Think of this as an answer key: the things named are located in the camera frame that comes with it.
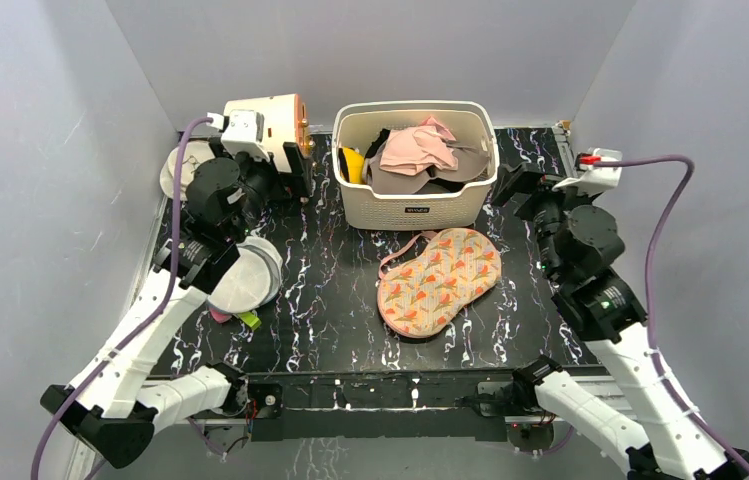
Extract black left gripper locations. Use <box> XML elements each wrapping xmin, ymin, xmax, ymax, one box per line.
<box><xmin>212</xmin><ymin>138</ymin><xmax>311</xmax><ymax>244</ymax></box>

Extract floral mesh laundry bag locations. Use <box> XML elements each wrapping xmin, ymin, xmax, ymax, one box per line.
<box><xmin>376</xmin><ymin>228</ymin><xmax>502</xmax><ymax>339</ymax></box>

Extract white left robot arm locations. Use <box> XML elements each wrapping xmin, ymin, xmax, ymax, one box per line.
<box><xmin>40</xmin><ymin>140</ymin><xmax>313</xmax><ymax>468</ymax></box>

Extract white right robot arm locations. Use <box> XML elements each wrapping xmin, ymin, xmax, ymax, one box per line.
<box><xmin>493</xmin><ymin>156</ymin><xmax>749</xmax><ymax>479</ymax></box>

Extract beige bra wash bag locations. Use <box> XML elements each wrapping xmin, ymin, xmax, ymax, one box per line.
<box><xmin>159</xmin><ymin>139</ymin><xmax>216</xmax><ymax>202</ymax></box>

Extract white round mesh laundry bag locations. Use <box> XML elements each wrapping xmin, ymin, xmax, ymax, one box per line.
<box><xmin>208</xmin><ymin>236</ymin><xmax>283</xmax><ymax>315</ymax></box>

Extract white perforated laundry basket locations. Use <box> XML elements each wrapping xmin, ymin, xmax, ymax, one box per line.
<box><xmin>332</xmin><ymin>100</ymin><xmax>500</xmax><ymax>231</ymax></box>

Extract pink bra in basket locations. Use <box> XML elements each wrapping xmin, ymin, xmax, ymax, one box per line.
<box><xmin>380</xmin><ymin>116</ymin><xmax>458</xmax><ymax>176</ymax></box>

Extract cream and orange mini washer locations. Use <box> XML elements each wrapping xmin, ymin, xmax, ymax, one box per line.
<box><xmin>221</xmin><ymin>94</ymin><xmax>313</xmax><ymax>172</ymax></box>

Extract yellow garment in basket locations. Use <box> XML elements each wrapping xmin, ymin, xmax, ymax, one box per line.
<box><xmin>338</xmin><ymin>147</ymin><xmax>365</xmax><ymax>185</ymax></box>

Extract green and pink tags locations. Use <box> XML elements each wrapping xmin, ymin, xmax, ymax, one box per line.
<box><xmin>209</xmin><ymin>308</ymin><xmax>262</xmax><ymax>330</ymax></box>

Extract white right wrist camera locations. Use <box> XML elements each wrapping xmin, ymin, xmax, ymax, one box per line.
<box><xmin>552</xmin><ymin>148</ymin><xmax>623</xmax><ymax>198</ymax></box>

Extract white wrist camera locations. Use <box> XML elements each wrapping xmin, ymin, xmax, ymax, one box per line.
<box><xmin>221</xmin><ymin>109</ymin><xmax>269</xmax><ymax>160</ymax></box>
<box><xmin>552</xmin><ymin>148</ymin><xmax>623</xmax><ymax>198</ymax></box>

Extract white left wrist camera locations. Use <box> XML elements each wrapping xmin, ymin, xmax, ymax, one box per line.
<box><xmin>221</xmin><ymin>109</ymin><xmax>269</xmax><ymax>160</ymax></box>

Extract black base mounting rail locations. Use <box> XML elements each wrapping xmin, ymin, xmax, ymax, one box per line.
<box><xmin>188</xmin><ymin>368</ymin><xmax>614</xmax><ymax>444</ymax></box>

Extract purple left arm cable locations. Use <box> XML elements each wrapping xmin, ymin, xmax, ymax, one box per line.
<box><xmin>30</xmin><ymin>116</ymin><xmax>224</xmax><ymax>480</ymax></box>

